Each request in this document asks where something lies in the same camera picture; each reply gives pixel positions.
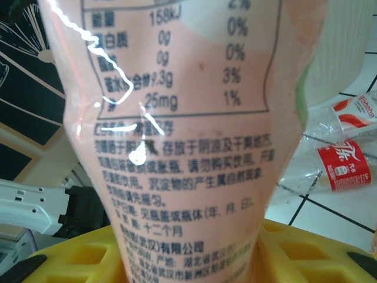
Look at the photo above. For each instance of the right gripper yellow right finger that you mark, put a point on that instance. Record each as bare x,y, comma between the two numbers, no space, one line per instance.
309,265

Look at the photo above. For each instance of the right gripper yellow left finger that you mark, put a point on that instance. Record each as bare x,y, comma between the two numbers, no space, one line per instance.
82,259

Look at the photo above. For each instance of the clear cola bottle red label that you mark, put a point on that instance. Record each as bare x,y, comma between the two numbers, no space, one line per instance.
344,165

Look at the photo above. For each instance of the pink label drink bottle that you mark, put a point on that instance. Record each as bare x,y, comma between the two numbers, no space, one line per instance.
176,147

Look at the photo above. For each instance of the clear bottle red white label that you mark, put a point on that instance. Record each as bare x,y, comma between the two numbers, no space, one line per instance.
356,113

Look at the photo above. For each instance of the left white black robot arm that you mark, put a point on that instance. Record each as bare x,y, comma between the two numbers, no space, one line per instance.
26,206

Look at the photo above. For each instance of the white ribbed waste bin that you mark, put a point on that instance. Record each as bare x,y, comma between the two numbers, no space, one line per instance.
332,59

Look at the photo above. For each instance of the dark floral wall panel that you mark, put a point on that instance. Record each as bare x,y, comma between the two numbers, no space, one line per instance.
23,88

